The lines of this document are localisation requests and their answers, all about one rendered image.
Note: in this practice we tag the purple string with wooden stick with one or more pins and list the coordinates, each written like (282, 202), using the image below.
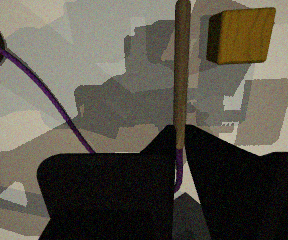
(181, 60)

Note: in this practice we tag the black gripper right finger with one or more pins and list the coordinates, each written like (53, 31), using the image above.
(242, 195)

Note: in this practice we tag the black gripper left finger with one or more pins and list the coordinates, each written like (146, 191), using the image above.
(141, 181)

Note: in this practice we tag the brown wooden block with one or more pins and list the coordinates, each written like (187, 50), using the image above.
(240, 36)

